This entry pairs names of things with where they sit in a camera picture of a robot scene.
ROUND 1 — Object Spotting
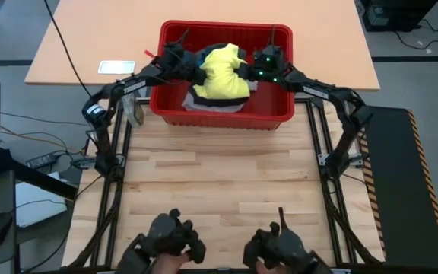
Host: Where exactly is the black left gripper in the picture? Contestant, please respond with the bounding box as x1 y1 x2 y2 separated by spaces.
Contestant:
157 43 208 87

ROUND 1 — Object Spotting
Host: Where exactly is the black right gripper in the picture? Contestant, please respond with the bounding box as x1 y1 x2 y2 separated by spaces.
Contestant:
236 45 292 83

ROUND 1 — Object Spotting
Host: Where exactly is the yellow garment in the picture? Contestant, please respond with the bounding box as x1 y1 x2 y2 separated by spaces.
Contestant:
192 42 251 100

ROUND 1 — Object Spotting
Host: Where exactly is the navy blue garment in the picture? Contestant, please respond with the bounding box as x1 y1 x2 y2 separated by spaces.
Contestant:
189 85 251 108

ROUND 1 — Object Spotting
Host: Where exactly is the red plastic laundry bin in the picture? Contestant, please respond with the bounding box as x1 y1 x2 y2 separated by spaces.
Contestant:
149 20 295 131

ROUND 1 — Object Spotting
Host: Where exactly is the clear cleaner spray bottle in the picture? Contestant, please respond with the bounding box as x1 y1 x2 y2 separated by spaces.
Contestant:
122 92 146 129

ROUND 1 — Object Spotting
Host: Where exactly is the light wooden side table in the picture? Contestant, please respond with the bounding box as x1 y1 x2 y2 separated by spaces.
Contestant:
24 0 381 92

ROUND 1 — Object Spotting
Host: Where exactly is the black equipment box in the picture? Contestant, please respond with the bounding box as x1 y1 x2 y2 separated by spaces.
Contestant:
359 0 438 33

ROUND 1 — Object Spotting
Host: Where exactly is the black power adapter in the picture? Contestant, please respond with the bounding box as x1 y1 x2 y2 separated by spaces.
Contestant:
24 151 61 170

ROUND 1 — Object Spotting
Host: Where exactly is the black hazard-striped floor mat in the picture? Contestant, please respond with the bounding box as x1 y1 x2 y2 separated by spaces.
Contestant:
353 105 438 270

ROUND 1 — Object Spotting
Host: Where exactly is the person's left hand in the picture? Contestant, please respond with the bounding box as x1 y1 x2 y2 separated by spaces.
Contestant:
153 252 190 274

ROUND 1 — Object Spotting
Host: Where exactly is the person's hand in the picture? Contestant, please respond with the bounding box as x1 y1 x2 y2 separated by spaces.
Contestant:
255 260 283 274
153 252 190 274

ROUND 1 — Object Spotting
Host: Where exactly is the person's right hand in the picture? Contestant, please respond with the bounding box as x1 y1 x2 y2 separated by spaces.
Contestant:
255 260 283 274

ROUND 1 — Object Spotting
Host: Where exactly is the white paper sheet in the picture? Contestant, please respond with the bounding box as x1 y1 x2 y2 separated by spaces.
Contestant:
15 170 68 228

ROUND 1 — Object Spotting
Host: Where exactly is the black aluminium frame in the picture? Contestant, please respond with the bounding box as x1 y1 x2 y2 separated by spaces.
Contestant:
65 100 133 269
304 99 386 267

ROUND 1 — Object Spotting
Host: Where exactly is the long black cable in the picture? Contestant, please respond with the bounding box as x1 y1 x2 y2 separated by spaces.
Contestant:
43 0 99 104

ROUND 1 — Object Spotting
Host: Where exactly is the black leader arm handle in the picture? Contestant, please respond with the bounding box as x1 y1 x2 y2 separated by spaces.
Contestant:
114 208 208 274
241 206 334 274

